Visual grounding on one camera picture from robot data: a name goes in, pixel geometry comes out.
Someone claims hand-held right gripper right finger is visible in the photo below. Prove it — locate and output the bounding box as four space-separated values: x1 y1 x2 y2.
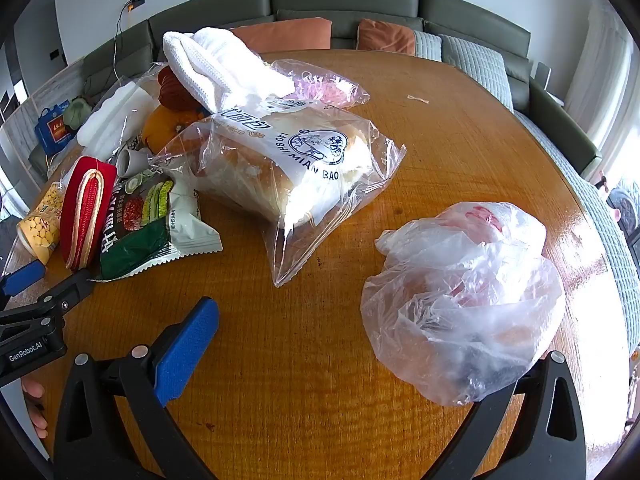
425 351 588 480

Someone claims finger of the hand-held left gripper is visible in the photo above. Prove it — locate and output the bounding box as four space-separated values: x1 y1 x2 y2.
30 269 98 322
0 260 47 311

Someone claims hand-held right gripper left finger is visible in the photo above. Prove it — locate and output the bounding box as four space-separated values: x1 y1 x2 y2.
52 296 221 480

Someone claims red zipper pouch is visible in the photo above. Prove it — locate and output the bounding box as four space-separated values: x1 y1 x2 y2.
60 156 118 272

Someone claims green snack packet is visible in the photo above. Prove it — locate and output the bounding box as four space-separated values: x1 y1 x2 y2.
97 172 223 281

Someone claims clear plastic bag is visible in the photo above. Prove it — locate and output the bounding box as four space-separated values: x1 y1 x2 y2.
361 201 567 407

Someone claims person's left hand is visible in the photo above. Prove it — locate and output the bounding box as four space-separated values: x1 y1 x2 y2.
20 377 50 442

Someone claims yellow corn can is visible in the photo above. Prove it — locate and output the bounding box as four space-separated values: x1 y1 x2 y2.
16 182 68 266

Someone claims small grey cup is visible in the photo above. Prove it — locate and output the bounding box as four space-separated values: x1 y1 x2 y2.
116 147 151 178

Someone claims blue shopping bag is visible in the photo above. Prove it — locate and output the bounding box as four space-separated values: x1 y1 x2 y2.
34 102 81 156

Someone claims green hat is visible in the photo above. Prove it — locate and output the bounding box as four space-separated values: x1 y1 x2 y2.
62 97 97 128

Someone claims white foam in clear bag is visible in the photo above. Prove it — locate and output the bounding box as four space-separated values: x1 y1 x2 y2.
76 79 158 161

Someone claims orange round object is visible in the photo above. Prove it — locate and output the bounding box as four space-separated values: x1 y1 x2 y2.
141 105 206 154

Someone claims bagged bread loaf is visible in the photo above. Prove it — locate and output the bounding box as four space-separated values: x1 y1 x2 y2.
150 105 407 288

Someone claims grey quilted sofa cover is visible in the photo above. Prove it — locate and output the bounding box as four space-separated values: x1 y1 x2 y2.
512 110 640 351

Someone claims brown orange yarn ball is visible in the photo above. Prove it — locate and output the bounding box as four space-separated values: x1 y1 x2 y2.
157 64 202 112

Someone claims white waffle towel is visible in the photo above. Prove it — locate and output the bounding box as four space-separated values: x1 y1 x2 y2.
162 27 296 111

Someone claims clear bag with pink item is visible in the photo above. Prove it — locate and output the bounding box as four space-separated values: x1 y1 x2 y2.
265 58 371 111

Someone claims large orange pillow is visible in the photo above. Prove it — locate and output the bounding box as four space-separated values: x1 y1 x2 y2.
230 17 333 54

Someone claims white curtain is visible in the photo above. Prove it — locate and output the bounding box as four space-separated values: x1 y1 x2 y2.
565 5 636 161

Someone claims wide grey quilted pillow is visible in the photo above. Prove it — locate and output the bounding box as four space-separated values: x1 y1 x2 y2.
439 34 516 111

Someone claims small orange pillow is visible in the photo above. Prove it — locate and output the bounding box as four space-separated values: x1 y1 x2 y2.
356 18 417 56

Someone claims narrow grey quilted pillow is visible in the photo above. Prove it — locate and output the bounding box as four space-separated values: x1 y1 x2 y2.
414 30 444 62

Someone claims green leather sofa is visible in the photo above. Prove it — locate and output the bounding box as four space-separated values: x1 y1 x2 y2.
27 0 603 181

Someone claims thin charger cable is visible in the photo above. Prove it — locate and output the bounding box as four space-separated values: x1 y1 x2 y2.
112 7 135 91

